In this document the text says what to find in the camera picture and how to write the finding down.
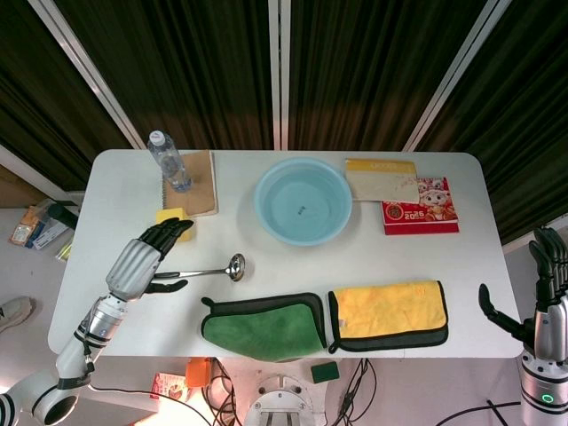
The red 2026 calendar book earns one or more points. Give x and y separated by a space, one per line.
426 213

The green sponge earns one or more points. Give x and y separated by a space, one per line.
325 372

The yellow foam cube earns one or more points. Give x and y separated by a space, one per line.
175 215

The light blue plastic basin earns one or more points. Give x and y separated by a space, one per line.
304 202

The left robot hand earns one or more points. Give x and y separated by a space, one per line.
133 268

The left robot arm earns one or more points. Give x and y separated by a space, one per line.
73 359

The clutter of packages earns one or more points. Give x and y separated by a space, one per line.
42 226

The metal ladle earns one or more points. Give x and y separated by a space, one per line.
231 267

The red printed packet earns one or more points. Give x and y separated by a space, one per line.
168 387

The green microfiber cloth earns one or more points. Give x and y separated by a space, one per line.
262 326

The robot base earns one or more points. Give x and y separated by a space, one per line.
279 404

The brown spiral notebook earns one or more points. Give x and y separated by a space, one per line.
197 186

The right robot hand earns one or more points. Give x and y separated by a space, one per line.
550 306

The white sneaker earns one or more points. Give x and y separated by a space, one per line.
13 313

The clear plastic water bottle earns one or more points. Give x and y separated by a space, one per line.
170 163

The yellow and white envelope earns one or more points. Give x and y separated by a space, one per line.
381 182

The orange plastic box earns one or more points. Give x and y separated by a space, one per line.
199 373

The yellow microfiber cloth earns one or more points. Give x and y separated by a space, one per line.
386 310

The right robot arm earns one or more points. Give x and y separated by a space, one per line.
543 386

